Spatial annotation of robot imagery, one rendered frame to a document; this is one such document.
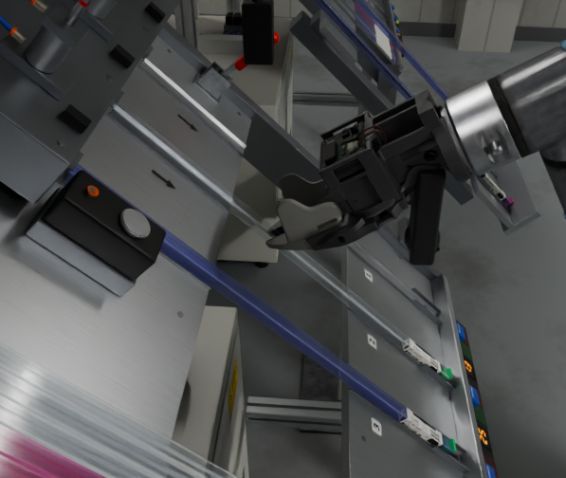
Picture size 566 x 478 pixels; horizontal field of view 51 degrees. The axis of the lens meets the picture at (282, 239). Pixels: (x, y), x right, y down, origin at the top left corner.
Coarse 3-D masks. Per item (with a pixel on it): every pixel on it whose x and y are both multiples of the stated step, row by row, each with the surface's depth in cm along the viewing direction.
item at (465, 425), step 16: (432, 288) 88; (448, 288) 87; (448, 304) 84; (448, 320) 82; (448, 336) 80; (448, 352) 78; (464, 368) 75; (464, 384) 73; (464, 400) 71; (464, 416) 70; (464, 432) 68; (464, 448) 67; (480, 448) 67; (464, 464) 66; (480, 464) 65
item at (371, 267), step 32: (352, 256) 75; (384, 256) 82; (352, 288) 70; (384, 288) 76; (416, 288) 84; (352, 320) 66; (416, 320) 78; (352, 352) 62; (384, 352) 67; (384, 384) 63; (416, 384) 69; (448, 384) 73; (352, 416) 56; (384, 416) 60; (448, 416) 70; (352, 448) 53; (384, 448) 57; (416, 448) 61
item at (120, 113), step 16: (112, 112) 54; (128, 112) 54; (128, 128) 55; (144, 128) 55; (160, 144) 55; (176, 160) 56; (192, 176) 57; (208, 176) 58; (208, 192) 58; (224, 192) 59; (240, 208) 59; (256, 224) 60; (288, 256) 63; (304, 256) 64; (320, 272) 64; (336, 288) 65; (352, 304) 67; (368, 304) 68; (368, 320) 68; (384, 320) 69; (400, 336) 70
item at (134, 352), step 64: (192, 128) 63; (0, 192) 40; (128, 192) 50; (192, 192) 57; (0, 256) 38; (0, 320) 35; (64, 320) 39; (128, 320) 42; (192, 320) 47; (128, 384) 39
